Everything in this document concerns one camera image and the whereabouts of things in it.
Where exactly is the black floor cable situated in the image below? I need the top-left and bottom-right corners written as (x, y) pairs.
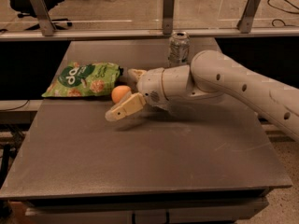
top-left (264, 0), bottom-right (299, 28)

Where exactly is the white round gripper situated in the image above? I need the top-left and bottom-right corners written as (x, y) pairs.
top-left (105, 68), bottom-right (168, 121)

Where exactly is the middle metal bracket post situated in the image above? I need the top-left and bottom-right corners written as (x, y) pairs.
top-left (162, 0), bottom-right (175, 35)

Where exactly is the metal bracket post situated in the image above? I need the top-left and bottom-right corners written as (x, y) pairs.
top-left (237, 0), bottom-right (261, 34)
top-left (30, 0), bottom-right (55, 36)
top-left (162, 0), bottom-right (175, 35)

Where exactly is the right metal bracket post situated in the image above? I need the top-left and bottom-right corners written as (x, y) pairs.
top-left (237, 0), bottom-right (261, 34)

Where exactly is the orange fruit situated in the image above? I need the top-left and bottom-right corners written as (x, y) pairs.
top-left (111, 85), bottom-right (131, 104)

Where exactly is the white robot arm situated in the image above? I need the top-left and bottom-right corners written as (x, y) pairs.
top-left (106, 50), bottom-right (299, 140)

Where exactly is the left metal bracket post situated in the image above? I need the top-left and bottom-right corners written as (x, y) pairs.
top-left (30, 0), bottom-right (55, 36)

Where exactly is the green rice chip bag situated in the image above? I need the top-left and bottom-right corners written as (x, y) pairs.
top-left (42, 62), bottom-right (123, 98)

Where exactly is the clear glass barrier panel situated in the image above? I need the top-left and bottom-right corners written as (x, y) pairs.
top-left (0, 0), bottom-right (299, 33)

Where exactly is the black office chair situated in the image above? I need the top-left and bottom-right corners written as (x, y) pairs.
top-left (9, 0), bottom-right (72, 35)

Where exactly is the silver soda can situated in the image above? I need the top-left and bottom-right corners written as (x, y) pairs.
top-left (168, 31), bottom-right (190, 67)

